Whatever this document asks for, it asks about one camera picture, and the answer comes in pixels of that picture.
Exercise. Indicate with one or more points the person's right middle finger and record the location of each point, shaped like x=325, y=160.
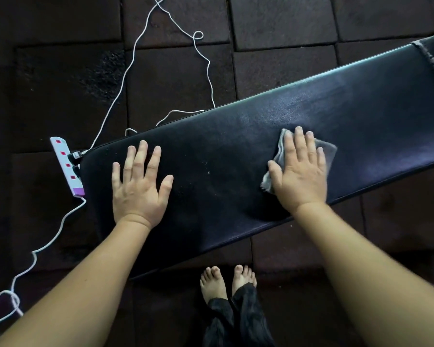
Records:
x=299, y=144

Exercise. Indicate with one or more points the person's right forearm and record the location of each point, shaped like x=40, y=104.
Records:
x=369, y=278

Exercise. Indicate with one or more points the person's left forearm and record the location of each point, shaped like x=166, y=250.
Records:
x=79, y=285

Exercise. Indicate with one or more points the black patterned trousers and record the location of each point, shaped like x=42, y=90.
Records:
x=235, y=318

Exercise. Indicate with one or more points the grey cleaning cloth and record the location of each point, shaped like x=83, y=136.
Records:
x=329, y=151

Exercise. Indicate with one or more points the person's right little finger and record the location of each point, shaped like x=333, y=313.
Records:
x=322, y=160

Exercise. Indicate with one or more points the person's left little finger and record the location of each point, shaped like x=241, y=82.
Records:
x=116, y=173

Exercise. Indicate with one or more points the black plug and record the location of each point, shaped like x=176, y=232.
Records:
x=76, y=155

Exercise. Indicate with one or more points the person's left middle finger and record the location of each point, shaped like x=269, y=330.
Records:
x=140, y=158

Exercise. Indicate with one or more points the person's left foot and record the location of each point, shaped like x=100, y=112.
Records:
x=212, y=285

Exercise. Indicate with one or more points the person's right foot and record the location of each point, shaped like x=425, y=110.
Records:
x=243, y=280

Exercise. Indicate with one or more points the white power strip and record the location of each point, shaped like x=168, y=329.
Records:
x=67, y=164

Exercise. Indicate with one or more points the black padded bench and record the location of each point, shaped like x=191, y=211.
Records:
x=365, y=130

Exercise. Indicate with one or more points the person's left hand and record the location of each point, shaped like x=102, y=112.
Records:
x=135, y=198

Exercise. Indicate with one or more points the person's right hand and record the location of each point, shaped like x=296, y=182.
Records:
x=302, y=180

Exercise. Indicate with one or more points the person's foot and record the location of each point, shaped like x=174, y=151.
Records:
x=243, y=280
x=212, y=285

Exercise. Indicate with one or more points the person's left thumb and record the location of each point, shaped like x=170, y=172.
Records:
x=166, y=187

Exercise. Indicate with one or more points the person's right thumb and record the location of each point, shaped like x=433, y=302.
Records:
x=276, y=175

